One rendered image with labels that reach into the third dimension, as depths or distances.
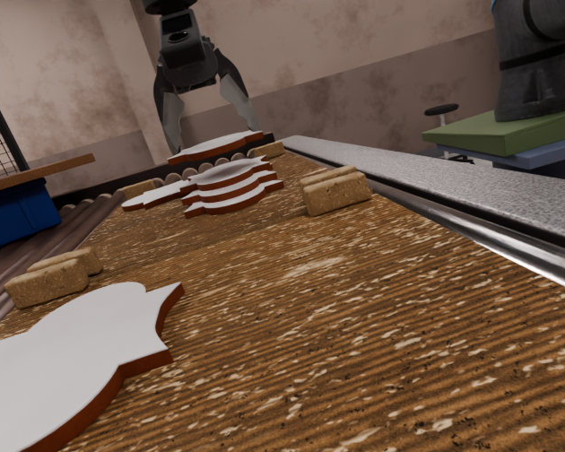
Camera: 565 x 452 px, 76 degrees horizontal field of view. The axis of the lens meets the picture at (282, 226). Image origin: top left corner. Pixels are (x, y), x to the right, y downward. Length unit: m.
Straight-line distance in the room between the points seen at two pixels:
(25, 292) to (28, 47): 3.92
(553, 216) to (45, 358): 0.34
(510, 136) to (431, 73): 3.57
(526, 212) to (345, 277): 0.17
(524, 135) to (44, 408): 0.65
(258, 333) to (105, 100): 3.83
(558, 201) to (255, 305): 0.25
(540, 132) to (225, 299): 0.57
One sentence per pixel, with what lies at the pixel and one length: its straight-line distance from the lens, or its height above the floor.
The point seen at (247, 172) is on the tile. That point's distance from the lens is 0.50.
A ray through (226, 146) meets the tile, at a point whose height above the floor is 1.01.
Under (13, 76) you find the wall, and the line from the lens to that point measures 4.30.
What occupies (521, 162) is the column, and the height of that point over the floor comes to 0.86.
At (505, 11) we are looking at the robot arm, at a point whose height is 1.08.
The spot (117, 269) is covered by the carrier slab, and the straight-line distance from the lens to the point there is 0.38.
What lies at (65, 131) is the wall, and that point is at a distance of 4.13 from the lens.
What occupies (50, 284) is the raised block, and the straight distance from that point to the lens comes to 0.37.
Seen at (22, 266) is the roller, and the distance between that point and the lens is 0.66.
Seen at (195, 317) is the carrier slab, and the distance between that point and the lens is 0.24.
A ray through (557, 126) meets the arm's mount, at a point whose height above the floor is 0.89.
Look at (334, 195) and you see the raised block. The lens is 0.33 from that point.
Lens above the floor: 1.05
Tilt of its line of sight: 19 degrees down
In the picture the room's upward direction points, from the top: 16 degrees counter-clockwise
